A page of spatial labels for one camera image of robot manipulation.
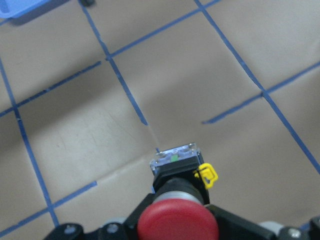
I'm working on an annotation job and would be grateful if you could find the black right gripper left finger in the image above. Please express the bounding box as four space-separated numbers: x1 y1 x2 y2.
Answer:
45 193 155 240

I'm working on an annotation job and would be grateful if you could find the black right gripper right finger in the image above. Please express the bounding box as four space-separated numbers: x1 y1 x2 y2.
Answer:
205 204 320 240

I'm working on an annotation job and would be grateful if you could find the red emergency stop button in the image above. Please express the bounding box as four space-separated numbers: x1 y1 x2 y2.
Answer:
136 142 220 240

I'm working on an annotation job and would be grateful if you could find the blue plastic tray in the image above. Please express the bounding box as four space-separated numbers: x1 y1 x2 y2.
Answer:
0 0 68 19

